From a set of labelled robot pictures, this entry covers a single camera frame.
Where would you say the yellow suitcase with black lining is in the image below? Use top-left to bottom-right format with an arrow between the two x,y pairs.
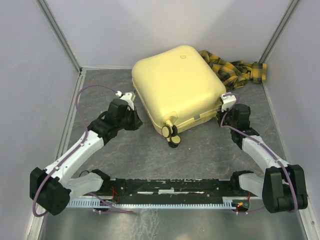
131,45 -> 227,148

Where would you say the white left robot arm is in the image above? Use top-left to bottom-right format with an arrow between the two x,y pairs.
29,95 -> 142,216

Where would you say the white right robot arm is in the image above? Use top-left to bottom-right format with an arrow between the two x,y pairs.
217,104 -> 308,213

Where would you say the yellow plaid shirt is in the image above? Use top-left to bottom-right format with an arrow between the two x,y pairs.
199,50 -> 268,91

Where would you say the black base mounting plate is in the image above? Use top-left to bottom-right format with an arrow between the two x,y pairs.
81,177 -> 261,205

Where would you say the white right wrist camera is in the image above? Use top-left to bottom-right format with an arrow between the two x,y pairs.
219,92 -> 239,112

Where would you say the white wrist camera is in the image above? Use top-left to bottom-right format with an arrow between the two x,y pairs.
219,92 -> 239,112
115,91 -> 136,109

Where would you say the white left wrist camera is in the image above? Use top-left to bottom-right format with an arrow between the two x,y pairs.
115,91 -> 136,109

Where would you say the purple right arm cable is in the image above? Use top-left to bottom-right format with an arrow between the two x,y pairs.
219,92 -> 300,215

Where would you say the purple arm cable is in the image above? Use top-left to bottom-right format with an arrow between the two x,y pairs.
32,84 -> 137,218
219,92 -> 300,215

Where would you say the aluminium frame rail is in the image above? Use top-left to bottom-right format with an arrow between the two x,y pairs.
36,177 -> 309,198

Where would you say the blue slotted cable duct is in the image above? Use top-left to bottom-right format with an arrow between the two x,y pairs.
66,196 -> 236,210

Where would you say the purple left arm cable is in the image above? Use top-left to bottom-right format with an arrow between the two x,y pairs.
32,84 -> 137,218

